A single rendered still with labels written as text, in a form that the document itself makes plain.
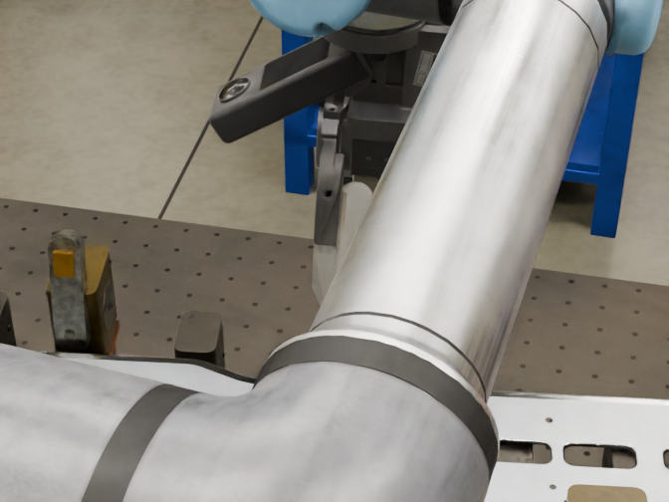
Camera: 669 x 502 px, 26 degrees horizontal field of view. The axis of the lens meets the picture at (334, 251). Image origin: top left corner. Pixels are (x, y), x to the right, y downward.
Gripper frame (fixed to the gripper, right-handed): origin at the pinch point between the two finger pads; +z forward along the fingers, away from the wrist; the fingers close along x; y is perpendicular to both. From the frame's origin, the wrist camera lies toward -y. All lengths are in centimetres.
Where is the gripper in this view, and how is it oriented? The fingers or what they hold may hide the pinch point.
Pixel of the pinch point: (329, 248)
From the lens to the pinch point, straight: 105.4
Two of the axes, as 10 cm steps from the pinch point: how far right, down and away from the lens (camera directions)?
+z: -0.4, 7.8, 6.3
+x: 1.0, -6.2, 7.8
